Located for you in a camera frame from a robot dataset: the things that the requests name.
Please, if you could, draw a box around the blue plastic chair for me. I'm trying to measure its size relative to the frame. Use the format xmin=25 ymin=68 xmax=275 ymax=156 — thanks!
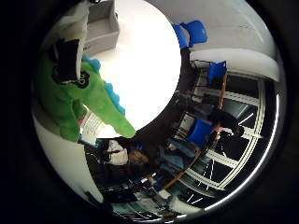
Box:
xmin=171 ymin=22 xmax=190 ymax=50
xmin=207 ymin=60 xmax=228 ymax=86
xmin=180 ymin=20 xmax=208 ymax=49
xmin=186 ymin=118 xmax=215 ymax=147

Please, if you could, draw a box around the person in dark clothes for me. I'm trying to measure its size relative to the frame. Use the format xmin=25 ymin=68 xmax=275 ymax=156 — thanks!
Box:
xmin=206 ymin=108 xmax=246 ymax=138

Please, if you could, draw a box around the person in white shirt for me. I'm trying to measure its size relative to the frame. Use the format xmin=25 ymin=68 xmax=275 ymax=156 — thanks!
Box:
xmin=106 ymin=138 xmax=150 ymax=167

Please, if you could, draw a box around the grey open container box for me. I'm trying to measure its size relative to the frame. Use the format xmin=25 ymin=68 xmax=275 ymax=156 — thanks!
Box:
xmin=82 ymin=0 xmax=121 ymax=59

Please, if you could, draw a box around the green dinosaur plush toy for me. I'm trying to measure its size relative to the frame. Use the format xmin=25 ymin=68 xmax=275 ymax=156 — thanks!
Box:
xmin=34 ymin=50 xmax=137 ymax=147

